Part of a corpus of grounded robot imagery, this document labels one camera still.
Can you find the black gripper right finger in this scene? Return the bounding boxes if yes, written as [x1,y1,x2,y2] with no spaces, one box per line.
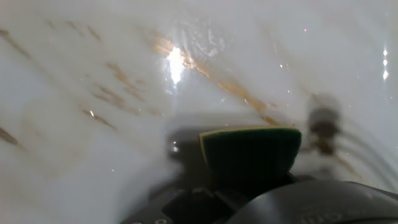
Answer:
[285,172,302,185]

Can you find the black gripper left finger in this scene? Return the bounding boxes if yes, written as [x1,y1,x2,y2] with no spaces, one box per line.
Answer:
[119,185,249,224]

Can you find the green yellow sponge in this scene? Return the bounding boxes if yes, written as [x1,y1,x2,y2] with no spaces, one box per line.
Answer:
[198,125,302,187]

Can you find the marble pattern board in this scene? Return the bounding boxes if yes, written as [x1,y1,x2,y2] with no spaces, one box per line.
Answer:
[0,0,398,224]

